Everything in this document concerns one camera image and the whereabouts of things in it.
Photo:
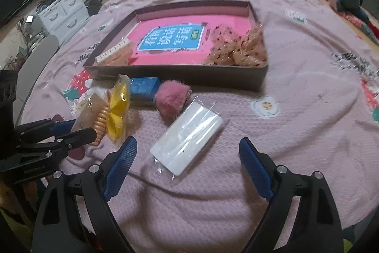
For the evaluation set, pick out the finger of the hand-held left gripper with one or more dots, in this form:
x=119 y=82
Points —
x=63 y=125
x=78 y=136

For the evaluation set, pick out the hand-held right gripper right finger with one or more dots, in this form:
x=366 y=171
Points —
x=256 y=170

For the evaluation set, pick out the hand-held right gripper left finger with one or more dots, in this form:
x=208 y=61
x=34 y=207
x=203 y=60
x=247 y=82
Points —
x=121 y=167

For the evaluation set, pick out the orange ribbed hair clip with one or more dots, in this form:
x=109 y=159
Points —
x=102 y=119

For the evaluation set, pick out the yellow hair accessory packet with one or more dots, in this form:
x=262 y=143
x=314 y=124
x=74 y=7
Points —
x=118 y=101

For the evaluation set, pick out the small blue box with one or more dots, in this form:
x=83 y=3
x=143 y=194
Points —
x=143 y=87

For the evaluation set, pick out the shallow brown cardboard box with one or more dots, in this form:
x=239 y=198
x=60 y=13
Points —
x=192 y=75

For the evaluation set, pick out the brown card clear packet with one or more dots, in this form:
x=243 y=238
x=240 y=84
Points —
x=86 y=113

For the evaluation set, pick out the pink strawberry print blanket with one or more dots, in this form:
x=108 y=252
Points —
x=296 y=122

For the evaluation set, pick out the white card clear packet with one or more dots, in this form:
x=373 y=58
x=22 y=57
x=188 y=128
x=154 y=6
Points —
x=189 y=137

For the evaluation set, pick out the white comb hair clip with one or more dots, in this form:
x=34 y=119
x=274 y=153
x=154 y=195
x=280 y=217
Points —
x=114 y=48

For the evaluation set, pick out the white drawer cabinet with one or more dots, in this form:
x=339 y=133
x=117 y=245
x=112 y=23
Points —
x=65 y=13

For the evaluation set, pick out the floral scrunchies clear packet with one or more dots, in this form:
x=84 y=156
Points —
x=234 y=45

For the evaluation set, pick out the pink book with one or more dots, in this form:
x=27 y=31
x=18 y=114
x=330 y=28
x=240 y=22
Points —
x=183 y=56

